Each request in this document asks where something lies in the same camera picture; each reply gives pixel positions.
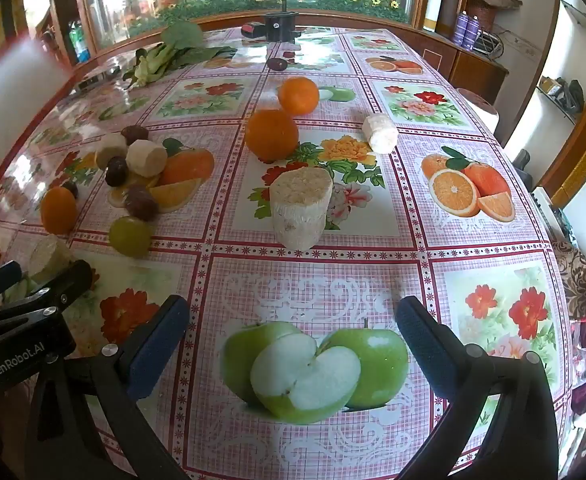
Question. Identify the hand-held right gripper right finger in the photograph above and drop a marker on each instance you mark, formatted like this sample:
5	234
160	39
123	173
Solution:
425	355

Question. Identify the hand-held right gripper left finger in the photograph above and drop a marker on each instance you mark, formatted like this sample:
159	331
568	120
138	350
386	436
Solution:
157	352

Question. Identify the beige sugarcane piece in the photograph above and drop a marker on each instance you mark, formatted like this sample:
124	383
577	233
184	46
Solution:
146	157
48	255
301	207
380	132
109	147

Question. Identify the green plum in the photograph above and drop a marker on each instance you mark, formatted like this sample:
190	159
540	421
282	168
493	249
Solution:
130	236

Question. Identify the floral printed tablecloth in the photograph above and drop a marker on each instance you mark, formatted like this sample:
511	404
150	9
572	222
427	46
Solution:
323	280

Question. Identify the brown patterned cloth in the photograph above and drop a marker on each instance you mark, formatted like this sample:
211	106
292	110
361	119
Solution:
578	280

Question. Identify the green plastic bottle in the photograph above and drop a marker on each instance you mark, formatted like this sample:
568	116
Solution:
76	40

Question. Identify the green bok choy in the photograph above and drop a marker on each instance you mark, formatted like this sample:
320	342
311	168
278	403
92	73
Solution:
173	55

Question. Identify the white chair back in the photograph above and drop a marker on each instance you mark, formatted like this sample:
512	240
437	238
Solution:
483	107

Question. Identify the wooden sideboard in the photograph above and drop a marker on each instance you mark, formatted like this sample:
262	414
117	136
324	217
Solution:
473	67

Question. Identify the red and black object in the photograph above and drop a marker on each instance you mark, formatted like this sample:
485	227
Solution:
252	31

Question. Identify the purple spray can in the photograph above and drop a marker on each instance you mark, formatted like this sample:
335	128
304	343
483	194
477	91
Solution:
474	33
460	27

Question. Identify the black cylindrical device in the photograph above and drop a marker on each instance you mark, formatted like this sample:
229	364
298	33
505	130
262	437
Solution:
280	27

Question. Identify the wicker basket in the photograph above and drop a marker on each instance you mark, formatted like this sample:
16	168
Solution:
485	7

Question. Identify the wall shelf with dark items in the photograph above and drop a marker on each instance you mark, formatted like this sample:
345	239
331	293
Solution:
563	92

